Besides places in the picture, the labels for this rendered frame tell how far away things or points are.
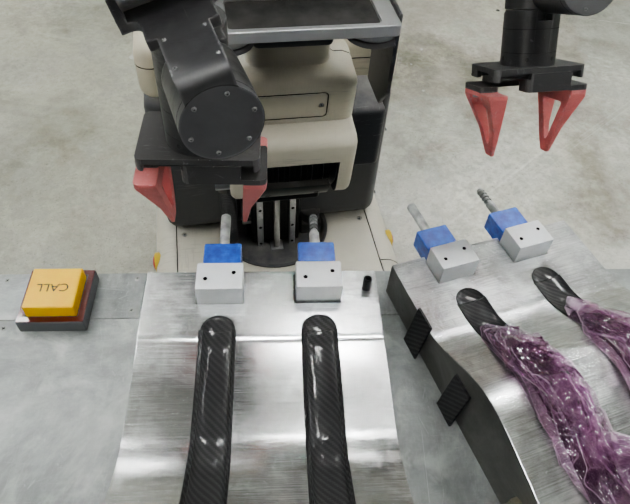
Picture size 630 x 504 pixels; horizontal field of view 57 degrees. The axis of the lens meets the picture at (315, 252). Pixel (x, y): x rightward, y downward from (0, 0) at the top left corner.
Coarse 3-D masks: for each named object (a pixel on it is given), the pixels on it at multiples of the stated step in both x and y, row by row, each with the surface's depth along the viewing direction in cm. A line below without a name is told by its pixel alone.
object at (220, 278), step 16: (224, 224) 71; (224, 240) 69; (208, 256) 66; (224, 256) 66; (240, 256) 67; (208, 272) 63; (224, 272) 63; (240, 272) 63; (208, 288) 62; (224, 288) 62; (240, 288) 62
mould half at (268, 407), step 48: (192, 288) 65; (288, 288) 66; (144, 336) 61; (192, 336) 61; (240, 336) 61; (288, 336) 62; (144, 384) 58; (192, 384) 58; (240, 384) 58; (288, 384) 59; (384, 384) 59; (144, 432) 55; (240, 432) 55; (288, 432) 56; (384, 432) 56; (144, 480) 51; (240, 480) 51; (288, 480) 51; (384, 480) 52
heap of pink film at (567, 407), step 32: (576, 320) 66; (608, 320) 63; (512, 352) 61; (544, 352) 60; (608, 352) 61; (544, 384) 56; (576, 384) 57; (544, 416) 56; (576, 416) 55; (576, 448) 54; (608, 448) 54; (576, 480) 54; (608, 480) 53
